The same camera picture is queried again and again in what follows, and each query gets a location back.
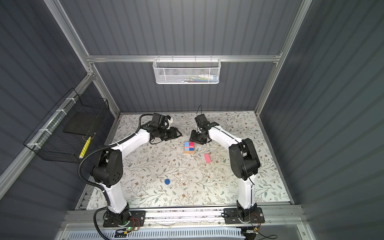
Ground white ventilated cable duct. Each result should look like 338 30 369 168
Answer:
67 227 245 240

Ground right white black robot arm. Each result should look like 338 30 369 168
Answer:
190 114 261 223

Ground white wire mesh basket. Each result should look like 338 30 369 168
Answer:
153 59 222 85

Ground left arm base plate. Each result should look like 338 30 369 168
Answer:
103 210 146 228

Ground black pad in basket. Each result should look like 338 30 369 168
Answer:
63 112 103 136

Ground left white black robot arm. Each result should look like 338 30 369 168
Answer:
91 113 182 226

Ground markers in white basket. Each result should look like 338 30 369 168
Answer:
179 74 219 84

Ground yellow marker in basket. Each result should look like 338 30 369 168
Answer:
79 137 92 159

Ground black wire basket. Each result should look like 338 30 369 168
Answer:
24 92 111 163

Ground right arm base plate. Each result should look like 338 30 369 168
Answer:
221 208 265 225

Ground left black corrugated cable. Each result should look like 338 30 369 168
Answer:
77 113 154 240

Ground floral patterned table mat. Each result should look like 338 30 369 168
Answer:
86 111 286 210

